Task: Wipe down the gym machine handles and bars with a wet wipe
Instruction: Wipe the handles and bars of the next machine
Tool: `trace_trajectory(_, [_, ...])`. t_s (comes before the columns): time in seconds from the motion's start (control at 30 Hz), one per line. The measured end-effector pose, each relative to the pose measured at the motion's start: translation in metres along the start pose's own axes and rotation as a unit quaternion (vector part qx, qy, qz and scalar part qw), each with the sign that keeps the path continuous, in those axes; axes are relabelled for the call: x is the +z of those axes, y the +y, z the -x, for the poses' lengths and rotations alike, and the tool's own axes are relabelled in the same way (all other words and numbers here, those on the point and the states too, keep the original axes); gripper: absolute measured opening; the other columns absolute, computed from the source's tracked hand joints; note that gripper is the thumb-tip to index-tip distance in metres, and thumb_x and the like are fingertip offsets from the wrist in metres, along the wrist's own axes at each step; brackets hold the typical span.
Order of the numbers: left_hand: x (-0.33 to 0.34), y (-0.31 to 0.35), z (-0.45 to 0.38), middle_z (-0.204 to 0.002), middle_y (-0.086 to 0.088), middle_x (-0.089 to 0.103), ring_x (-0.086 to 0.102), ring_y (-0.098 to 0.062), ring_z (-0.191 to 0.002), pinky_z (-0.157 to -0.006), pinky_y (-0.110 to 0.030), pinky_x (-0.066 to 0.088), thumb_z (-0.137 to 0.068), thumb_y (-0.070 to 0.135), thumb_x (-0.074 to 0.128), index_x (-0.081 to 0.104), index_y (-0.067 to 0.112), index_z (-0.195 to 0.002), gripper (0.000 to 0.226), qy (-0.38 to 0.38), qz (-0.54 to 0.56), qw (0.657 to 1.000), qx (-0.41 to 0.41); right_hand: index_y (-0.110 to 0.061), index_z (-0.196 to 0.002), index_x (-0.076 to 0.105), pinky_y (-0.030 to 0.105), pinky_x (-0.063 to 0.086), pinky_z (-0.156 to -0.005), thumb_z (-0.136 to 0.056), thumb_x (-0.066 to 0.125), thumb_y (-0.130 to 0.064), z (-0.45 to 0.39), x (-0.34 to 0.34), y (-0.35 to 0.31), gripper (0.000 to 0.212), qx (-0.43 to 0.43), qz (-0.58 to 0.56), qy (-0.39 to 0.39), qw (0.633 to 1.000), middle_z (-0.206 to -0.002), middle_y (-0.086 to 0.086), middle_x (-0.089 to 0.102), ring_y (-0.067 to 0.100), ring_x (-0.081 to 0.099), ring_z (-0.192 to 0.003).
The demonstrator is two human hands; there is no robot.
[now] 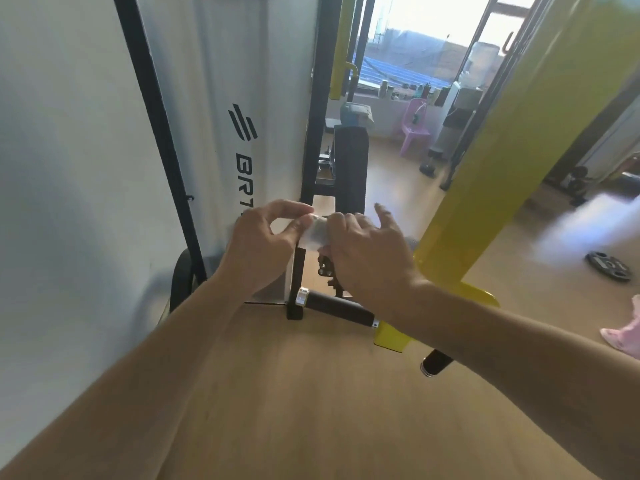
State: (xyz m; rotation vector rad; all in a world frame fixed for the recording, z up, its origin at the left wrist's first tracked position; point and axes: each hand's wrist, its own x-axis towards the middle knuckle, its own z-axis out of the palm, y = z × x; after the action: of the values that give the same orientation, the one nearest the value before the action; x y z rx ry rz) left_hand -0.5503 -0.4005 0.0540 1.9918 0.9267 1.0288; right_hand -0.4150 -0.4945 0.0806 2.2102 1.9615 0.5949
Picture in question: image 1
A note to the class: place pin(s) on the person's left hand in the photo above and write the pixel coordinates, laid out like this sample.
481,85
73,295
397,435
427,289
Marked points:
250,249

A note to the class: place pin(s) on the person's right hand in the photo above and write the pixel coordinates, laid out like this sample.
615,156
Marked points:
372,264

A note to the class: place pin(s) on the person's right little finger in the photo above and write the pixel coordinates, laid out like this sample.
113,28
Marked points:
385,217

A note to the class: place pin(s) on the person's left thumb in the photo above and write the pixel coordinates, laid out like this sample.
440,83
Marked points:
295,228

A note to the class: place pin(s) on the white wet wipe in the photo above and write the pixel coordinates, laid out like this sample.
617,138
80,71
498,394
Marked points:
314,233

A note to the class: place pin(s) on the person's left forearm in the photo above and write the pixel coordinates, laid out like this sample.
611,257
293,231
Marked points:
130,384

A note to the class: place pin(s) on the person's right forearm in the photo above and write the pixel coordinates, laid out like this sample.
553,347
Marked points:
525,364

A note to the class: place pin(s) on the black adjustment knob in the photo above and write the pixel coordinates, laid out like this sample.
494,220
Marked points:
327,272

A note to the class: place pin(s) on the black bench pad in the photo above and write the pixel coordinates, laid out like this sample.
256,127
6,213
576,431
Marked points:
350,164

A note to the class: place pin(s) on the black dumbbell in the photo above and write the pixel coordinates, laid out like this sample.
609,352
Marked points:
431,163

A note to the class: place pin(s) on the pink plastic chair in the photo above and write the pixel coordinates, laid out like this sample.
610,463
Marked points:
415,129

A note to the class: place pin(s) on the grey blue seat pad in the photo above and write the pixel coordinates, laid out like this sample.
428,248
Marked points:
356,114

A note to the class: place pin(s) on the row of bottles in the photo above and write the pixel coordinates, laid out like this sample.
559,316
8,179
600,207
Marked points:
415,89

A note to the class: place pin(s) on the white water dispenser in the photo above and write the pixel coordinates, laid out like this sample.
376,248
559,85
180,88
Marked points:
470,89

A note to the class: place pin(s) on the black rack upright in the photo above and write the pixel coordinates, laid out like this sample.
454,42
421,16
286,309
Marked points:
490,89

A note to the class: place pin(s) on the white machine cover panel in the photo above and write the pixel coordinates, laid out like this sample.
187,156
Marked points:
225,69

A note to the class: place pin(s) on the yellow hanging bar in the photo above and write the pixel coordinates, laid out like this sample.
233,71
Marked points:
342,44

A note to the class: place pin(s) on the pair of black dumbbells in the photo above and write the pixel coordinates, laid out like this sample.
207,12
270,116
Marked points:
575,187

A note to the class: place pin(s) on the black weight plate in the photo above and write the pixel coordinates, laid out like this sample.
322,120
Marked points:
607,266

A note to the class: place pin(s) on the pink slipper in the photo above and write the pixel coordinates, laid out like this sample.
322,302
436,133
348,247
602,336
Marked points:
625,334

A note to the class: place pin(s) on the black machine frame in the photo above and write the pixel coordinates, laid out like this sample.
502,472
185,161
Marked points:
315,119

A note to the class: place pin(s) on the black slanted frame bar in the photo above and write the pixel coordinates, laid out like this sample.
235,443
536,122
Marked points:
155,119

